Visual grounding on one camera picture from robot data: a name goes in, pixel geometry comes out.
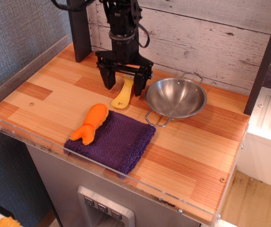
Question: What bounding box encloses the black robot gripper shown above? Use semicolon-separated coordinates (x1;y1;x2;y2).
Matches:
95;35;154;96

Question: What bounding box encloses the yellow brush with white bristles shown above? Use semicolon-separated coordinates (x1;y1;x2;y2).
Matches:
111;75;134;109

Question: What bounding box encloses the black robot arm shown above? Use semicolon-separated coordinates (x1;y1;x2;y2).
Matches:
96;0;154;96

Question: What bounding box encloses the orange plush fish toy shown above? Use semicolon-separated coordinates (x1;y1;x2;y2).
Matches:
70;104;109;145

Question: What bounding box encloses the purple knitted cloth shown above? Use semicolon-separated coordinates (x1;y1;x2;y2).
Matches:
64;111;156;174

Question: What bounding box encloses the grey toy fridge cabinet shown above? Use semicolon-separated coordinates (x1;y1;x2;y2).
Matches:
27;145;200;227

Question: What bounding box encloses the silver dispenser panel with buttons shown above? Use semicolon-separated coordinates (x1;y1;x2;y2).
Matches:
77;186;136;227

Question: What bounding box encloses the clear acrylic table guard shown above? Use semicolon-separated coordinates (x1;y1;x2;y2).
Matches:
0;105;249;227

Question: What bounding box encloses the yellow object bottom left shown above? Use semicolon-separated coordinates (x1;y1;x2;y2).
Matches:
0;217;21;227

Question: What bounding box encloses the steel bowl with handles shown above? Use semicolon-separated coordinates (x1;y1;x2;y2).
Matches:
145;72;207;127

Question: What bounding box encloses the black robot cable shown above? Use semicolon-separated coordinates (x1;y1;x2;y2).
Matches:
50;0;151;48

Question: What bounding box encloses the dark vertical post right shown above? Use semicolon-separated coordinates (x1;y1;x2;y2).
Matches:
244;36;271;115

